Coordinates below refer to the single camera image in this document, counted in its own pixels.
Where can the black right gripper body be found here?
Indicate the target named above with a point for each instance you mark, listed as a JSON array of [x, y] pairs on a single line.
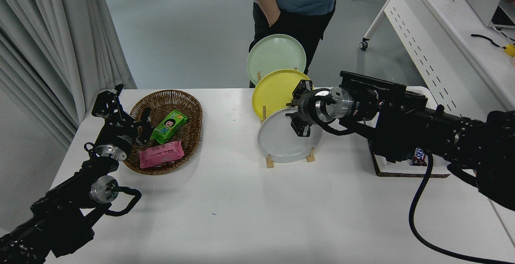
[[307, 108]]

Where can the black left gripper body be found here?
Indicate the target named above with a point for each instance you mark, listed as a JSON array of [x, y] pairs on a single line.
[[116, 136]]

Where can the grey plate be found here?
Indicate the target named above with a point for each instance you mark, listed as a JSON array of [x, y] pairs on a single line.
[[277, 143]]

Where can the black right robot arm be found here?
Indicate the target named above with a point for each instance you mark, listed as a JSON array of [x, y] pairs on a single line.
[[402, 119]]

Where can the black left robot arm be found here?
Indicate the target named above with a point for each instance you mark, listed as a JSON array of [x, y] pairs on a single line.
[[60, 215]]

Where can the yellow plate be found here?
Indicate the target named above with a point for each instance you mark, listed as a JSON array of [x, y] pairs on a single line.
[[273, 93]]

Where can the wooden plate rack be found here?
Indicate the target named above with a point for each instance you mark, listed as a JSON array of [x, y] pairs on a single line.
[[269, 161]]

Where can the pale green plate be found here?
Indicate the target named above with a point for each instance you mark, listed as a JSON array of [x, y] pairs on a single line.
[[275, 52]]

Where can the green snack pack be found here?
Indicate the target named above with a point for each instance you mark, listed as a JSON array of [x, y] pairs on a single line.
[[169, 126]]

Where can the pink snack pack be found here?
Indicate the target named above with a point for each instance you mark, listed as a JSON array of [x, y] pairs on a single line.
[[161, 154]]

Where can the brown wicker basket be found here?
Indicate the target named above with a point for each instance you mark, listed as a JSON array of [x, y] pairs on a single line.
[[190, 109]]

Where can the grey curtain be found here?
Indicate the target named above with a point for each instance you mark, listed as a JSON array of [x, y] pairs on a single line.
[[40, 34]]

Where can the white plastic tray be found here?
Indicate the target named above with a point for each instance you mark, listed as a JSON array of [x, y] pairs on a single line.
[[396, 168]]

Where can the Snickers bar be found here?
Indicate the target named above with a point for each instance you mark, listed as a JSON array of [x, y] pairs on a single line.
[[419, 157]]

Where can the white desk with perforated panel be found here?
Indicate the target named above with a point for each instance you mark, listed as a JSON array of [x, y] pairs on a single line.
[[442, 34]]

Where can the small yellow object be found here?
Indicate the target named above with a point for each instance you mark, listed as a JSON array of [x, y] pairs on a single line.
[[510, 50]]

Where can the white side table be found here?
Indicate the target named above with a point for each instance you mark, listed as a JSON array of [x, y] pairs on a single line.
[[507, 225]]

